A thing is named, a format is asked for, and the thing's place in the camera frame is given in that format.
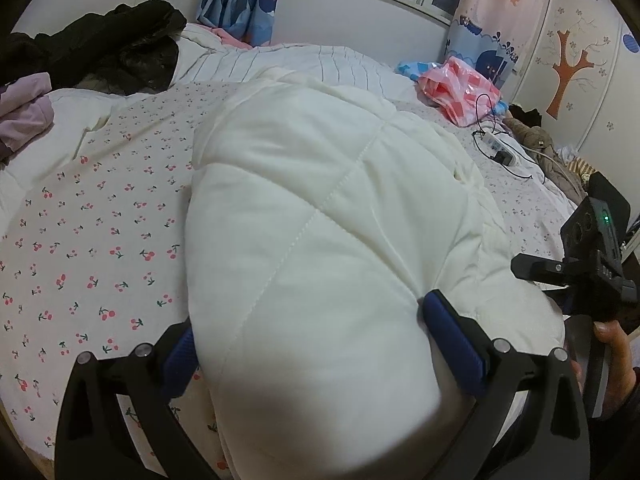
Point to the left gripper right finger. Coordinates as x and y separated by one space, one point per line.
527 421

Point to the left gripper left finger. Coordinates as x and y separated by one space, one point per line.
92 440

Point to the cream quilted jacket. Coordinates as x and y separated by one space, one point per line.
319 218

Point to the person's right hand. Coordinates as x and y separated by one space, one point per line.
622 377

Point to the brown garment at bedside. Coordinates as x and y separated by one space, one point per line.
525 126

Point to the white power strip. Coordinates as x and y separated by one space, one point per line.
503 154

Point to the cherry print bed sheet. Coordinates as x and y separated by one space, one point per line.
93 260

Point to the pink plastic bag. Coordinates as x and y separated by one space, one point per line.
463 94

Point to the light blue plastic bag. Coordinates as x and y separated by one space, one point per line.
415 70

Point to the blue patterned curtain right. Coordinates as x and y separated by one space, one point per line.
492 35

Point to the purple lilac garment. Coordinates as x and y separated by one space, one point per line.
26 112

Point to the black garment pile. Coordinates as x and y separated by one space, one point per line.
131 49

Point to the white striped duvet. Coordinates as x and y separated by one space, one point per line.
204 55

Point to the brown tree wall sticker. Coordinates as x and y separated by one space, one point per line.
565 70

